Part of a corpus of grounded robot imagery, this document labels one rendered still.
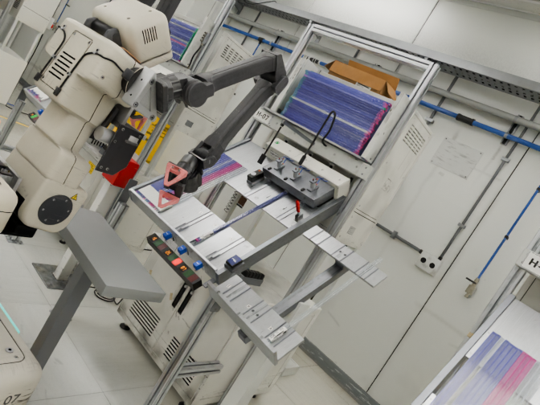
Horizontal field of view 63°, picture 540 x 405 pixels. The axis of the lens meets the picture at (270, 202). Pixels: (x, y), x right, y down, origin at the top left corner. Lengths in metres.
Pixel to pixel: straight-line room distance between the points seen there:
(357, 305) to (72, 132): 2.59
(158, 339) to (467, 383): 1.41
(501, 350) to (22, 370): 1.45
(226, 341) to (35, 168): 1.07
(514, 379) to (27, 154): 1.58
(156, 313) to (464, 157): 2.36
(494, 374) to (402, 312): 1.88
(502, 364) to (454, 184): 2.03
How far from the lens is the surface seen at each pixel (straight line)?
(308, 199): 1.93
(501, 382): 1.55
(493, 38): 3.85
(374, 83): 2.53
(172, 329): 2.24
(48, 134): 1.44
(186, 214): 1.94
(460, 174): 3.44
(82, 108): 1.39
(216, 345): 2.06
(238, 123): 1.55
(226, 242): 1.79
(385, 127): 1.99
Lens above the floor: 1.21
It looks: 6 degrees down
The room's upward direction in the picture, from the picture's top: 31 degrees clockwise
